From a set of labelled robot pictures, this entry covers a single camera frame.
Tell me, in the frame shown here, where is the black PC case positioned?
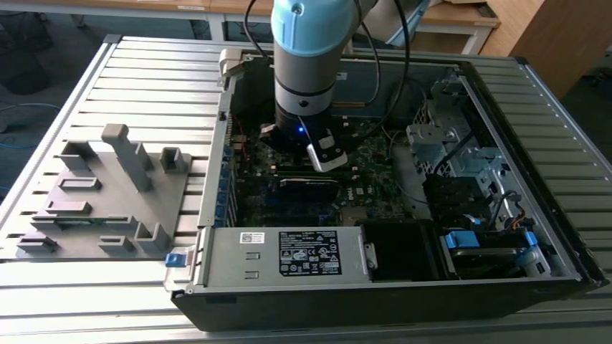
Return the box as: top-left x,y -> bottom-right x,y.
171,48 -> 611,333

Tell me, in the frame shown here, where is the black drive cable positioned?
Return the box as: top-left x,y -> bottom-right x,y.
429,129 -> 479,184

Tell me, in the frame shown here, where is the black looped cable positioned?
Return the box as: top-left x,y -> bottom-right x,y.
491,191 -> 523,225

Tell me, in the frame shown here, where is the red twisted wire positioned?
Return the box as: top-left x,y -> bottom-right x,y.
232,113 -> 252,161

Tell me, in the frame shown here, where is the blue floor cable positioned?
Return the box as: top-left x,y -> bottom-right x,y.
0,102 -> 64,150

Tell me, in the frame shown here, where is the silver chipset heatsink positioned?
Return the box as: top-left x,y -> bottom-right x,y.
340,206 -> 371,224

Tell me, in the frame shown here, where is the grey parts rack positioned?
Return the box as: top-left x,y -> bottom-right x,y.
13,123 -> 195,261

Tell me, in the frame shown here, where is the white-clipped RAM slot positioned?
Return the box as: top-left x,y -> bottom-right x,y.
276,171 -> 363,182
272,163 -> 360,172

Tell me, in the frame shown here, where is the green motherboard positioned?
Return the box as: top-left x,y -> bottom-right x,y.
228,120 -> 421,229

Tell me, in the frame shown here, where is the coloured wire bundle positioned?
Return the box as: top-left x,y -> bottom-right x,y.
504,209 -> 535,232

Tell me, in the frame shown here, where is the black graphics card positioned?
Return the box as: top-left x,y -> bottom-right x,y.
276,177 -> 341,208

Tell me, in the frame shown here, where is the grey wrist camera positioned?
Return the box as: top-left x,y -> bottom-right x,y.
305,129 -> 349,173

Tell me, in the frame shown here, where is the silver drive cage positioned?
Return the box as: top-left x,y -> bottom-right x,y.
404,67 -> 520,220

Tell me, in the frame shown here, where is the wooden desk white frame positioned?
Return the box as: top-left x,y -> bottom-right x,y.
0,0 -> 225,42
209,0 -> 503,55

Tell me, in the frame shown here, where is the silver power supply unit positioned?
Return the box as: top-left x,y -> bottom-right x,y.
203,226 -> 380,288

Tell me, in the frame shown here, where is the black office chair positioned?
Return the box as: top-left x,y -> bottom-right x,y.
0,10 -> 55,96

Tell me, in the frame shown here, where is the hard disk in blue carrier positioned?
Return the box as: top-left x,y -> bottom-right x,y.
441,229 -> 544,281

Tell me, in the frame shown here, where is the wooden cabinet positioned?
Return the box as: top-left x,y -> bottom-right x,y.
480,0 -> 612,98

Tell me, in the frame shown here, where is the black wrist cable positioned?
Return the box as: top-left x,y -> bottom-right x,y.
356,19 -> 383,108
353,0 -> 412,144

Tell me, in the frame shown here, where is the green RAM stick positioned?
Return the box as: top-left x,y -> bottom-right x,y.
52,218 -> 107,228

